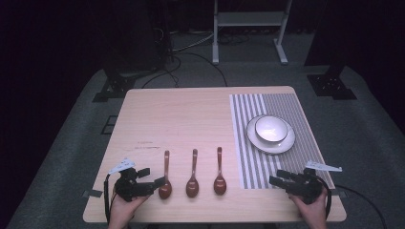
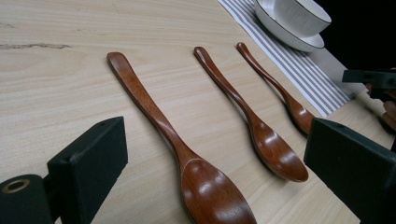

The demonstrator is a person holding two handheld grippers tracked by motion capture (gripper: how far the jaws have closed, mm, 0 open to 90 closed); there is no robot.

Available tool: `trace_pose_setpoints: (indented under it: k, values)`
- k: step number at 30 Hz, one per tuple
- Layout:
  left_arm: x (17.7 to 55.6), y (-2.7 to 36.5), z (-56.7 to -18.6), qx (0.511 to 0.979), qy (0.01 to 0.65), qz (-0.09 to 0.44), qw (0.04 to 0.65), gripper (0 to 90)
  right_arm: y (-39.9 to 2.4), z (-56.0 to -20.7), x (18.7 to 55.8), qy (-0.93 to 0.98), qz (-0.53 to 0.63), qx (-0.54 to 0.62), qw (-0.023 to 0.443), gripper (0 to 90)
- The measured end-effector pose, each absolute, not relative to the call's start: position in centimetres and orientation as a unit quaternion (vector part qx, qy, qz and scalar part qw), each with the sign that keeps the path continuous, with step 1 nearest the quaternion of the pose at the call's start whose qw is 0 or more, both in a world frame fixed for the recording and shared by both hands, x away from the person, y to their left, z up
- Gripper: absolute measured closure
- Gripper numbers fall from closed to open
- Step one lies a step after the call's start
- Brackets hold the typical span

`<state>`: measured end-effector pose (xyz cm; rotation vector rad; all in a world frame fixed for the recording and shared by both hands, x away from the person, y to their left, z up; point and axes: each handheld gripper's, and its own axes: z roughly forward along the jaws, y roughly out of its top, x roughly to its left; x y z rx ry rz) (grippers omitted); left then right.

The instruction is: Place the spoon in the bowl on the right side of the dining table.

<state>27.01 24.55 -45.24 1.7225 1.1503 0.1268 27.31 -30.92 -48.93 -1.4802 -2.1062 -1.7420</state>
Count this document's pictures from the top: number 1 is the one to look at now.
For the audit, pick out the dark floor socket cover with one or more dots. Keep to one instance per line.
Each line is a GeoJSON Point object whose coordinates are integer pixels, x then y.
{"type": "Point", "coordinates": [110, 124]}

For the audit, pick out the white metal stand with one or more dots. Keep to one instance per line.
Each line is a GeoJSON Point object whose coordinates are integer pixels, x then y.
{"type": "Point", "coordinates": [250, 18]}

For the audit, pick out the brown wooden spoon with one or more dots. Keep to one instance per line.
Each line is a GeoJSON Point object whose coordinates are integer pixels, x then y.
{"type": "Point", "coordinates": [165, 191]}
{"type": "Point", "coordinates": [192, 188]}
{"type": "Point", "coordinates": [220, 186]}

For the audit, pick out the person's left hand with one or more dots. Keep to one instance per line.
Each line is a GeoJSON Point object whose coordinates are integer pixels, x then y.
{"type": "Point", "coordinates": [122, 208]}

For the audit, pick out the white plate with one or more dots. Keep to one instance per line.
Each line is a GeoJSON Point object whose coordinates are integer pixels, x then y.
{"type": "Point", "coordinates": [270, 148]}

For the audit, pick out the person's right hand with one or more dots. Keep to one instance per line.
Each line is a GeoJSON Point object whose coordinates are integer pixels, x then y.
{"type": "Point", "coordinates": [313, 211]}

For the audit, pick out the grey striped placemat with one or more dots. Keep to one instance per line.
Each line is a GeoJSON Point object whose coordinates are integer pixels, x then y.
{"type": "Point", "coordinates": [286, 105]}

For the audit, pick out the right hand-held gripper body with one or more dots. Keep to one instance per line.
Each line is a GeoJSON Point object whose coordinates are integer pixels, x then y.
{"type": "Point", "coordinates": [304, 187]}

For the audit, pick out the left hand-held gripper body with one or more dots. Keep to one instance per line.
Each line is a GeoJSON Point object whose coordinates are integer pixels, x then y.
{"type": "Point", "coordinates": [130, 187]}

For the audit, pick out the grey tape piece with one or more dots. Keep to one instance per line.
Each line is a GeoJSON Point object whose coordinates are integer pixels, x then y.
{"type": "Point", "coordinates": [340, 193]}
{"type": "Point", "coordinates": [93, 193]}

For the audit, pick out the white bowl with dark rim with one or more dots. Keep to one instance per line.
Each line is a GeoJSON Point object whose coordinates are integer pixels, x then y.
{"type": "Point", "coordinates": [270, 129]}

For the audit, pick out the black stand base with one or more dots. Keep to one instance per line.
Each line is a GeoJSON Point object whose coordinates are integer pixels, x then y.
{"type": "Point", "coordinates": [331, 86]}
{"type": "Point", "coordinates": [116, 87]}

